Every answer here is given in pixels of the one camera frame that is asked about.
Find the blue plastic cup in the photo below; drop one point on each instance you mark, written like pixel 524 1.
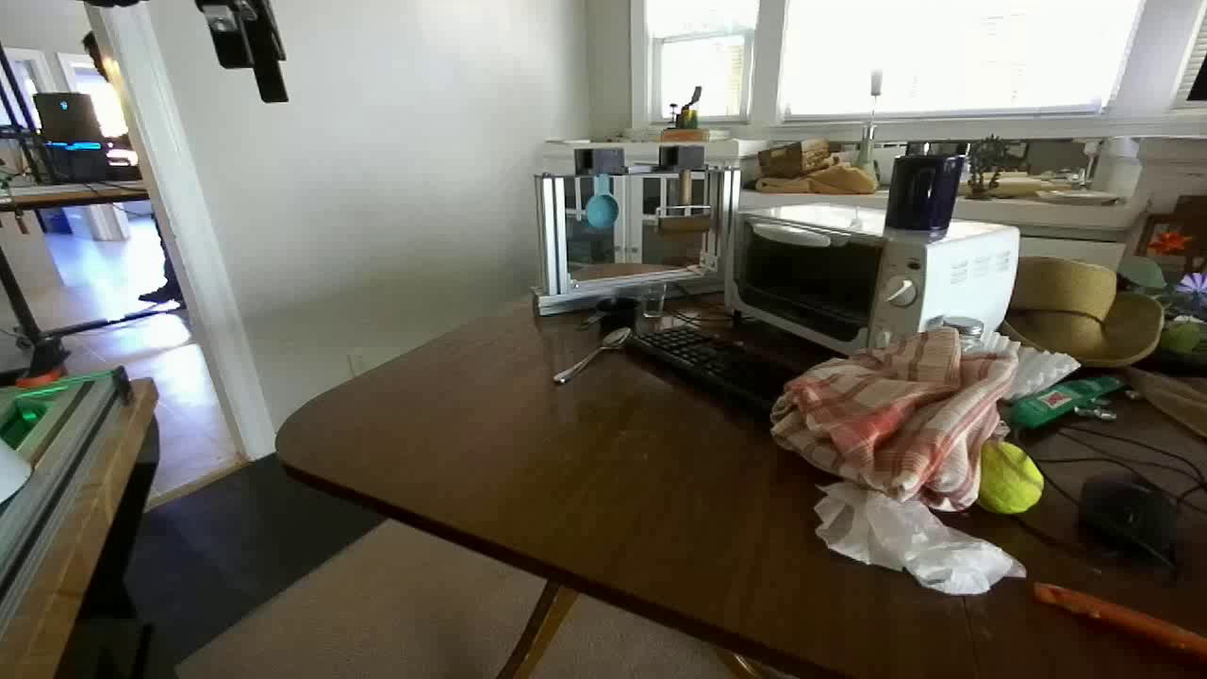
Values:
pixel 599 214

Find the tan straw hat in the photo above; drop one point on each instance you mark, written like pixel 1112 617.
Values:
pixel 1068 309

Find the metal spoon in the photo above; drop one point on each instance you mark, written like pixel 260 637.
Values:
pixel 612 343

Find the black computer keyboard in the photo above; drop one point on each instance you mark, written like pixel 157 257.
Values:
pixel 716 364

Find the small potted plant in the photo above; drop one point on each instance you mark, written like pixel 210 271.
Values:
pixel 689 116

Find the clear drinking glass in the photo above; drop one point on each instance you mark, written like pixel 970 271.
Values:
pixel 655 309

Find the orange utility knife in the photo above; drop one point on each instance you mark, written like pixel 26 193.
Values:
pixel 1106 614

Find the black computer mouse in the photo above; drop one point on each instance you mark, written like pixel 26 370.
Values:
pixel 1126 514

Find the black mug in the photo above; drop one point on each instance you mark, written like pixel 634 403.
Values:
pixel 926 193

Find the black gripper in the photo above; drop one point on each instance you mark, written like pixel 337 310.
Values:
pixel 265 27

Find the white crumpled plastic bag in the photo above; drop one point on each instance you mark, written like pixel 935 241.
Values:
pixel 905 532

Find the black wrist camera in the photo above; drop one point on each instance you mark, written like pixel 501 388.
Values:
pixel 223 32

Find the red white plaid towel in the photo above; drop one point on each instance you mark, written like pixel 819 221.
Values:
pixel 891 417

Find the floral printed cloth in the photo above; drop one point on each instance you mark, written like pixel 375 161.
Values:
pixel 1181 296

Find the white toaster oven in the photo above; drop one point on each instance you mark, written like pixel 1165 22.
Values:
pixel 955 271

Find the white coffee filter stack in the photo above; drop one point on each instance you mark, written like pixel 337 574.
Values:
pixel 1043 370

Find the yellow tennis ball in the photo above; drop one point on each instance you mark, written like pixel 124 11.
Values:
pixel 1012 481

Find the woven basket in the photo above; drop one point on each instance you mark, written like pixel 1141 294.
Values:
pixel 816 173

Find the side table with green device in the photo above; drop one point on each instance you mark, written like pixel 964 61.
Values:
pixel 62 505

